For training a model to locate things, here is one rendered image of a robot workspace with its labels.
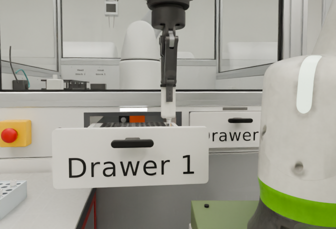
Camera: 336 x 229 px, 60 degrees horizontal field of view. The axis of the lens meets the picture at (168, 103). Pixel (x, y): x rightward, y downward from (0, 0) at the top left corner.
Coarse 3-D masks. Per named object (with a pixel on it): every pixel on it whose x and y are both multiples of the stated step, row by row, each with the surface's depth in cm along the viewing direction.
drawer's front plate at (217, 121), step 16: (192, 112) 88; (208, 112) 88; (224, 112) 89; (240, 112) 89; (256, 112) 90; (208, 128) 89; (224, 128) 89; (240, 128) 90; (256, 128) 90; (208, 144) 89; (224, 144) 89; (240, 144) 90; (256, 144) 91
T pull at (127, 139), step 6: (126, 138) 53; (132, 138) 53; (138, 138) 53; (114, 144) 50; (120, 144) 50; (126, 144) 50; (132, 144) 51; (138, 144) 51; (144, 144) 51; (150, 144) 51
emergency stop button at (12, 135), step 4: (8, 128) 77; (12, 128) 78; (4, 132) 77; (8, 132) 77; (12, 132) 77; (16, 132) 78; (4, 136) 77; (8, 136) 77; (12, 136) 77; (16, 136) 78; (4, 140) 77; (8, 140) 77; (12, 140) 77
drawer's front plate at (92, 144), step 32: (64, 128) 53; (96, 128) 53; (128, 128) 54; (160, 128) 55; (192, 128) 55; (64, 160) 53; (96, 160) 54; (128, 160) 54; (160, 160) 55; (192, 160) 56
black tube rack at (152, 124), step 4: (104, 124) 81; (108, 124) 81; (112, 124) 81; (116, 124) 81; (120, 124) 82; (124, 124) 82; (128, 124) 82; (132, 124) 81; (136, 124) 81; (140, 124) 81; (144, 124) 81; (148, 124) 81; (152, 124) 81; (156, 124) 81; (160, 124) 81; (164, 124) 81
